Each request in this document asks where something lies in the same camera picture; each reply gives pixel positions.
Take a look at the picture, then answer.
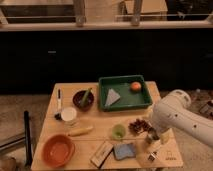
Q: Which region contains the dark brown bowl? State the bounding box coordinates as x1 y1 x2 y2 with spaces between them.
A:
72 90 94 111

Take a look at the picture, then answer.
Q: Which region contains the green utensil in bowl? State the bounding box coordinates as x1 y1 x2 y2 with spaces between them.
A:
80 88 92 107

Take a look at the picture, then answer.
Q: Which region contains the green plastic tray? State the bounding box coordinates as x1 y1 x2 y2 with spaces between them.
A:
99 75 152 111

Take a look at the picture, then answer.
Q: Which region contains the orange fruit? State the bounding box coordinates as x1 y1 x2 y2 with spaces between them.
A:
130 82 142 92

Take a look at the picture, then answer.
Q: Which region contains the green plastic cup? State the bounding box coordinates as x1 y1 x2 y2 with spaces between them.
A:
111 124 126 140

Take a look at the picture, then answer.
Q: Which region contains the brown dried food pile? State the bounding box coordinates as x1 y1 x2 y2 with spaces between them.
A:
128 119 151 135

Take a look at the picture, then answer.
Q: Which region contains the orange plastic bowl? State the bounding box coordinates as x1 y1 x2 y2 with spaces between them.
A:
42 134 75 168

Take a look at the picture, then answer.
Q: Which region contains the blue sponge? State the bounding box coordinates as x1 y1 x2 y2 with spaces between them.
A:
114 143 136 160

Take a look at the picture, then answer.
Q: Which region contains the grey folded cloth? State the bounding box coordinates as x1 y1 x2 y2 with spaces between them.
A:
105 89 121 107

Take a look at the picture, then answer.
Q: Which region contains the black and white marker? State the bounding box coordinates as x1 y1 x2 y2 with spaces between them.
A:
57 89 62 110

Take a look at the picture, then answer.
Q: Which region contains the small dark round object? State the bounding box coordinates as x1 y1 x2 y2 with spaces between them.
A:
54 113 62 120

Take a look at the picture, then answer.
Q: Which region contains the white cup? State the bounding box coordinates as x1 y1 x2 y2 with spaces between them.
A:
61 107 77 125

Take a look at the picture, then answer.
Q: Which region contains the black chair leg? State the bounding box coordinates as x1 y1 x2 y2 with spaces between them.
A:
24 111 33 166

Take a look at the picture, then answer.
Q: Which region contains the wooden block box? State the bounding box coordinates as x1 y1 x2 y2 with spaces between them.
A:
90 141 113 168

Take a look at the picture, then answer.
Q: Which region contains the metal steel cup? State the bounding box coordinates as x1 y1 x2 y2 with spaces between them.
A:
146 130 159 144

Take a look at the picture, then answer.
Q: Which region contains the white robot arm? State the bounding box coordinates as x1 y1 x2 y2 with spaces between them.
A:
150 89 213 148

